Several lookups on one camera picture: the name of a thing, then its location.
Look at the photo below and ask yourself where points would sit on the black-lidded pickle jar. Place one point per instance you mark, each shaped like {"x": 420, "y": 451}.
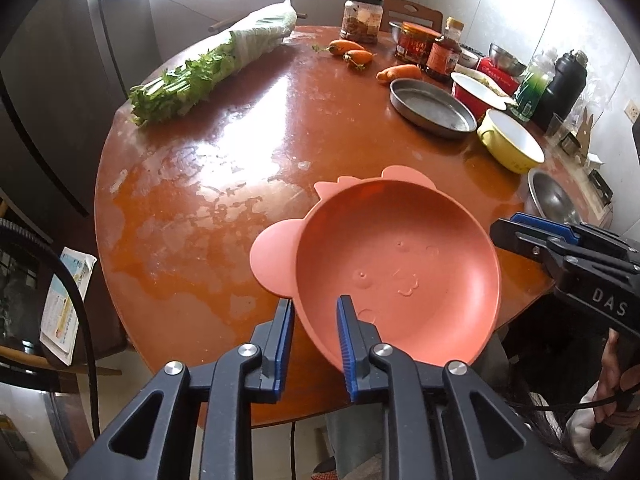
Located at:
{"x": 361, "y": 20}

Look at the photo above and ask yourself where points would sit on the celery in plastic bag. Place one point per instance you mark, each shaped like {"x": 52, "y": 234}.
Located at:
{"x": 200, "y": 70}

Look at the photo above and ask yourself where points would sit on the grey refrigerator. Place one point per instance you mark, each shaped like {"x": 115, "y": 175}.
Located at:
{"x": 60, "y": 70}

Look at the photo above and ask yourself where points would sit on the person's right hand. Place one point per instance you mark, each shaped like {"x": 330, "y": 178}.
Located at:
{"x": 620, "y": 380}

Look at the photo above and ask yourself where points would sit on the black thermos flask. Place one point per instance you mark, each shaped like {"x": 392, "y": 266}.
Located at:
{"x": 562, "y": 87}

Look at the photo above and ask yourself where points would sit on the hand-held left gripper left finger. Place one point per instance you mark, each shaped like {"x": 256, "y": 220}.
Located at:
{"x": 282, "y": 345}

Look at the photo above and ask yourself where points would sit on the steel bowl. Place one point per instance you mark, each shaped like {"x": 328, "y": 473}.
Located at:
{"x": 396, "y": 32}
{"x": 506, "y": 59}
{"x": 552, "y": 200}

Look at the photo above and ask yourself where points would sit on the orange-capped sauce bottle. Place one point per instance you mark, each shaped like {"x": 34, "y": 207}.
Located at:
{"x": 444, "y": 57}

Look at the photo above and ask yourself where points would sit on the round metal plate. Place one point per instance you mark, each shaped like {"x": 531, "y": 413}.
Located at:
{"x": 430, "y": 110}

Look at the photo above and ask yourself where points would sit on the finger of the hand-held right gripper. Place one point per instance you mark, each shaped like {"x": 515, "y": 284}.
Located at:
{"x": 520, "y": 242}
{"x": 542, "y": 226}

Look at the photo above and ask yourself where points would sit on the small white bowl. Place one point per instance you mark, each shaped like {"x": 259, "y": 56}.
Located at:
{"x": 470, "y": 58}

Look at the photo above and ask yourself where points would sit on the red-lidded sauce jar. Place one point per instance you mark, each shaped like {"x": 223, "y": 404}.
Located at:
{"x": 415, "y": 42}

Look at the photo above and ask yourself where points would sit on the wooden chair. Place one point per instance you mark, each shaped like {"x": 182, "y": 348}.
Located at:
{"x": 415, "y": 12}
{"x": 45, "y": 360}

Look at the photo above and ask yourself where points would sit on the white plate with food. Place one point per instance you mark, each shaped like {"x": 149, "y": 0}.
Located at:
{"x": 497, "y": 87}

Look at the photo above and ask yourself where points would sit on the wall socket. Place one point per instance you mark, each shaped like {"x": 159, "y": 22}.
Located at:
{"x": 633, "y": 111}

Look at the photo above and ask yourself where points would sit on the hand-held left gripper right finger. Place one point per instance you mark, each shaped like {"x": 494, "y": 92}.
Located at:
{"x": 347, "y": 345}

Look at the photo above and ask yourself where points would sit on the cardboard rabbit cutout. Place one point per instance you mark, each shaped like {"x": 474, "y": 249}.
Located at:
{"x": 584, "y": 132}

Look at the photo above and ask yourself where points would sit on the green plastic bottle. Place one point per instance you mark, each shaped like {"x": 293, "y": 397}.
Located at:
{"x": 532, "y": 87}

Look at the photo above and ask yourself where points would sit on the pink bowl with ears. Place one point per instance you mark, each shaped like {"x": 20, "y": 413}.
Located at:
{"x": 400, "y": 260}

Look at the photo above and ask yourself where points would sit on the red bowl with white inside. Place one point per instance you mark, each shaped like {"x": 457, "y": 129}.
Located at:
{"x": 475, "y": 92}

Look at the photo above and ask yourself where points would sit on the printed booklet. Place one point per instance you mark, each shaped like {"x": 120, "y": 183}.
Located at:
{"x": 65, "y": 305}

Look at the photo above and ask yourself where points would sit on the red tissue box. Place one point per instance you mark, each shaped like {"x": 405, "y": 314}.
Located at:
{"x": 492, "y": 71}

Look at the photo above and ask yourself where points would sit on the carrot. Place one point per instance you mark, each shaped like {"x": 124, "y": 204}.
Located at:
{"x": 360, "y": 57}
{"x": 342, "y": 46}
{"x": 400, "y": 72}

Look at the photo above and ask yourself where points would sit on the clear plastic cup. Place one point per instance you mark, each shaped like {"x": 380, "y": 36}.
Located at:
{"x": 556, "y": 126}

